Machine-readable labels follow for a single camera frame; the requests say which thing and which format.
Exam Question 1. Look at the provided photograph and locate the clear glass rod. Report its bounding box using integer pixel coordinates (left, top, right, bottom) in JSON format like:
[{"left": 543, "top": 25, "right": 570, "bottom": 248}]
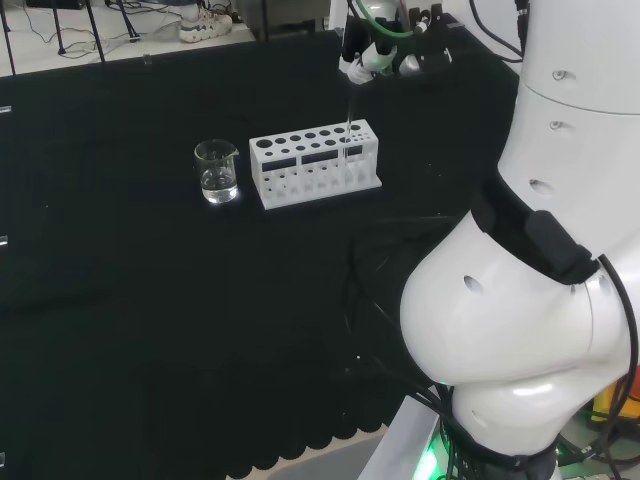
[{"left": 341, "top": 82, "right": 357, "bottom": 167}]

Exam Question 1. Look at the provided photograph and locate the black tripod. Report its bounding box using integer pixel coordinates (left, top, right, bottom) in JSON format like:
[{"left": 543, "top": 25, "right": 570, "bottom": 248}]
[
  {"left": 116, "top": 0, "right": 142, "bottom": 44},
  {"left": 0, "top": 0, "right": 107, "bottom": 77}
]

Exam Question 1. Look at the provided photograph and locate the green cable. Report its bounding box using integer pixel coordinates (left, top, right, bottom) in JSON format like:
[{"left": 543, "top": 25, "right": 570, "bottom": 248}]
[{"left": 348, "top": 0, "right": 417, "bottom": 39}]

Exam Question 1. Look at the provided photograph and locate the dark floor cable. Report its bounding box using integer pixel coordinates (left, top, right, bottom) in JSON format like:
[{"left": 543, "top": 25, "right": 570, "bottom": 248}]
[{"left": 22, "top": 8, "right": 104, "bottom": 53}]

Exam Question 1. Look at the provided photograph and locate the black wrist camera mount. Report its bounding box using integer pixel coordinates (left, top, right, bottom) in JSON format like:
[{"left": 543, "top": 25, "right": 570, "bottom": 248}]
[{"left": 398, "top": 2, "right": 454, "bottom": 78}]

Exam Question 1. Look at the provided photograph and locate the yellow stop button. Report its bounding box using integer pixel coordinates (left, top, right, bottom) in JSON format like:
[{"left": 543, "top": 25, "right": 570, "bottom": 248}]
[{"left": 587, "top": 373, "right": 640, "bottom": 427}]

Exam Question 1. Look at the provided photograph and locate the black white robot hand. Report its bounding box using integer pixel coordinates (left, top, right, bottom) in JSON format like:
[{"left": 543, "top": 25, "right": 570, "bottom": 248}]
[{"left": 329, "top": 0, "right": 401, "bottom": 86}]

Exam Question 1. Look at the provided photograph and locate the black bench cloth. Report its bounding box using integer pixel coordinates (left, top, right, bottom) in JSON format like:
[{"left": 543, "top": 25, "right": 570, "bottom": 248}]
[{"left": 0, "top": 28, "right": 522, "bottom": 477}]

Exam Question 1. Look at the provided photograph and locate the white test tube rack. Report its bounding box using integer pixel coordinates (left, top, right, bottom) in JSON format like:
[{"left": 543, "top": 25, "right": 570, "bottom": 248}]
[{"left": 248, "top": 119, "right": 384, "bottom": 211}]

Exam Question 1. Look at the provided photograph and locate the person's foot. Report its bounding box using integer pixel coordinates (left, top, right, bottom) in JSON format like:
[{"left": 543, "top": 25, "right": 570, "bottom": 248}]
[{"left": 178, "top": 3, "right": 234, "bottom": 43}]

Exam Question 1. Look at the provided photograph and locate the black cable bundle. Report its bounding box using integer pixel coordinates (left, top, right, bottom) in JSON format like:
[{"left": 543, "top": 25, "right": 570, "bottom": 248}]
[{"left": 342, "top": 233, "right": 454, "bottom": 419}]

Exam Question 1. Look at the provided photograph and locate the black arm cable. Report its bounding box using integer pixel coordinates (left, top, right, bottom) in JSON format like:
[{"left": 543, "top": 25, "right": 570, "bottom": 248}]
[
  {"left": 468, "top": 0, "right": 525, "bottom": 64},
  {"left": 593, "top": 253, "right": 640, "bottom": 480}
]

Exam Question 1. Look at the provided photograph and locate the clear glass beaker with water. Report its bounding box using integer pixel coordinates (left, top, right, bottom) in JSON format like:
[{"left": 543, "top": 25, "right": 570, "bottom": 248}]
[{"left": 193, "top": 139, "right": 240, "bottom": 205}]

